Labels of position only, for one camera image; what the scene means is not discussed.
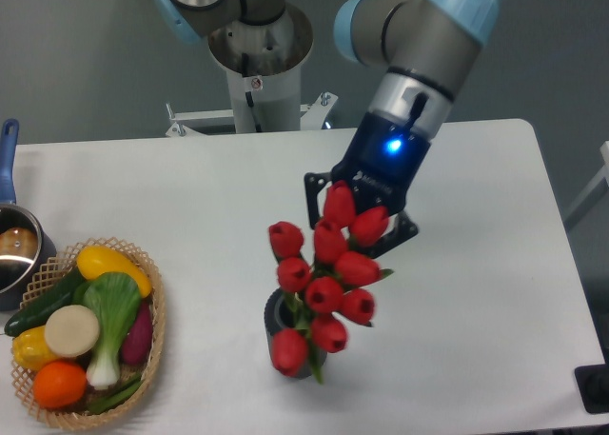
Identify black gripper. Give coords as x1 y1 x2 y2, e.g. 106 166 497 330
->
304 112 430 259

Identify red tulip bouquet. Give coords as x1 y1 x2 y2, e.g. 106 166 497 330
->
268 181 392 355

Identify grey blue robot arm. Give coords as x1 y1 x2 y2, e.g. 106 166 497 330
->
154 0 501 258

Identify dark grey ribbed vase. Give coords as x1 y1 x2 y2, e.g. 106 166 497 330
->
264 288 327 384

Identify green bok choy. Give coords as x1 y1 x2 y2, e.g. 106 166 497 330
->
83 272 141 390

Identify purple sweet potato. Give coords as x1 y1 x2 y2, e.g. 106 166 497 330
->
120 303 153 366

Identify yellow squash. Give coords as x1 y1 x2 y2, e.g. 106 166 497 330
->
76 246 152 298

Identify black device at edge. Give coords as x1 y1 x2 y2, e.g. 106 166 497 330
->
574 364 608 414

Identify green bean pods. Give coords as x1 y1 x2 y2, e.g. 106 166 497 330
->
87 374 142 415

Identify green cucumber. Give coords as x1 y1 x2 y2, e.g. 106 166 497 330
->
4 267 86 337

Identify orange fruit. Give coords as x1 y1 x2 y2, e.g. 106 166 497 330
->
32 360 87 409

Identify woven wicker basket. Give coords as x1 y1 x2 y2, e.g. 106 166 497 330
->
10 237 166 431

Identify yellow bell pepper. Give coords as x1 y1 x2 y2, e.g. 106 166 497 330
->
12 326 60 371

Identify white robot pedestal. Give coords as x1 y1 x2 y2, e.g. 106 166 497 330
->
167 4 338 137

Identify white frame at right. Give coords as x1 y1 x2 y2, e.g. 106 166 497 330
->
563 141 608 231

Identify blue handled saucepan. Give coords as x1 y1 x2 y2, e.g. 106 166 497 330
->
1 119 56 312

